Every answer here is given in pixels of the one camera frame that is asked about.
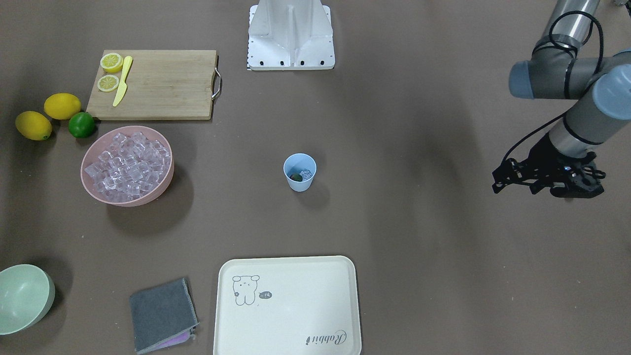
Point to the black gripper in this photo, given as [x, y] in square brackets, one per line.
[543, 151]

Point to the clear ice cubes pile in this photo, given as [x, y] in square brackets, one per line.
[125, 165]

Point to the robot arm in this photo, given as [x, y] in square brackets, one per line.
[600, 86]

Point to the light blue cup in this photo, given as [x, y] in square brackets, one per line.
[303, 164]

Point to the cream rabbit tray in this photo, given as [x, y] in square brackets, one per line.
[288, 306]

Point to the wooden cutting board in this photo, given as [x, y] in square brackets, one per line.
[162, 85]

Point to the grey folded cloth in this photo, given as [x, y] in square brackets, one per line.
[162, 316]

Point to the yellow plastic knife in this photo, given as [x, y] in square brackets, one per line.
[123, 86]

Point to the upper lemon half slice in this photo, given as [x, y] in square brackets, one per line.
[112, 62]

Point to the lemon half slice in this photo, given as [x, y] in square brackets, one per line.
[108, 83]
[112, 62]

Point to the lower lemon half slice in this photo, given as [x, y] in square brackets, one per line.
[108, 83]

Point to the pink bowl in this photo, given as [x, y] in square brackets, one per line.
[157, 190]

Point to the green lime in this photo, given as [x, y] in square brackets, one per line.
[81, 125]

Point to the yellow lemon near board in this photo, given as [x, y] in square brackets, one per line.
[62, 106]

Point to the yellow lemon outer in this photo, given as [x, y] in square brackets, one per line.
[33, 125]

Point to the mint green bowl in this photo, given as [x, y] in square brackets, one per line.
[26, 296]

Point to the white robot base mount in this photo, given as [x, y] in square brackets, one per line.
[290, 35]

